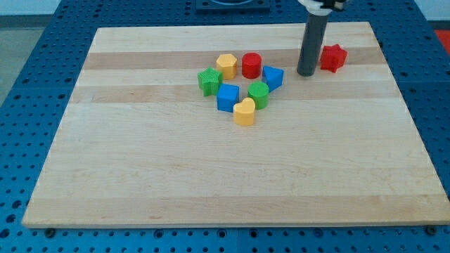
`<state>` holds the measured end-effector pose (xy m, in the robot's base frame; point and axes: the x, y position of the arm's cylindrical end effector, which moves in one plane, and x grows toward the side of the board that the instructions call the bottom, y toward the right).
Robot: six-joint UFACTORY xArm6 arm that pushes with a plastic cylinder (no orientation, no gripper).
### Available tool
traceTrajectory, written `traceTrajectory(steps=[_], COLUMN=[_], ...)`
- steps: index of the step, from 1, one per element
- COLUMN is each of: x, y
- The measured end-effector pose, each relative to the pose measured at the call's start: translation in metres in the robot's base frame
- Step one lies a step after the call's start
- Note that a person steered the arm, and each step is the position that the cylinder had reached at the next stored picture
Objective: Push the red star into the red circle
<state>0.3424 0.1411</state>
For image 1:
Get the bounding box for green cylinder block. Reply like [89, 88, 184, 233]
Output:
[247, 82, 269, 110]

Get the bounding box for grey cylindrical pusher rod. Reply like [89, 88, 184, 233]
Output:
[297, 13, 328, 77]

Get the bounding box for yellow heart block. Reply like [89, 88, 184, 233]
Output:
[233, 98, 256, 127]

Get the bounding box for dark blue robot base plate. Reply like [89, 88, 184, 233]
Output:
[193, 0, 271, 13]

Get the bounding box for blue cube block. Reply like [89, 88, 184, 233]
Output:
[216, 84, 240, 112]

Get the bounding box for light wooden board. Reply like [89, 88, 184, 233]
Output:
[22, 22, 449, 228]

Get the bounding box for yellow hexagon block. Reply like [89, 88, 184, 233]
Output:
[216, 54, 237, 80]

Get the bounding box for red star block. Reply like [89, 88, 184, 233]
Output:
[320, 44, 348, 73]

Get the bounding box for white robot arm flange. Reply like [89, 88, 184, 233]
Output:
[297, 0, 348, 16]

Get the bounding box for red cylinder block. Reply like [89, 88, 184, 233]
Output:
[242, 52, 262, 79]

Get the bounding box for blue triangle block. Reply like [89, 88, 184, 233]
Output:
[262, 66, 284, 92]

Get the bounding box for green star block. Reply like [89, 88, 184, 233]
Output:
[198, 67, 223, 96]

